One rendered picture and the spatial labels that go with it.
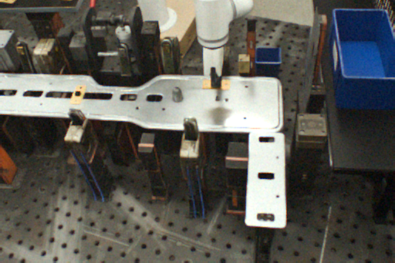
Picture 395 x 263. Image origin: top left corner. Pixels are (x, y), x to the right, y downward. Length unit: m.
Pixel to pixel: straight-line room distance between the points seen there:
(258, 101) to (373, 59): 0.40
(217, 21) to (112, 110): 0.49
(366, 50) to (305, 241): 0.64
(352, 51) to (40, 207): 1.20
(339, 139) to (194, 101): 0.45
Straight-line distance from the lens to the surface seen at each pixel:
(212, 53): 1.13
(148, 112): 1.33
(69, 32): 1.56
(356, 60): 1.45
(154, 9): 1.88
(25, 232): 1.58
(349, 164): 1.19
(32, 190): 1.66
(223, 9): 1.06
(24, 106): 1.50
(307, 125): 1.20
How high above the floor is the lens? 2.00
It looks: 46 degrees down
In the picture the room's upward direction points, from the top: 10 degrees counter-clockwise
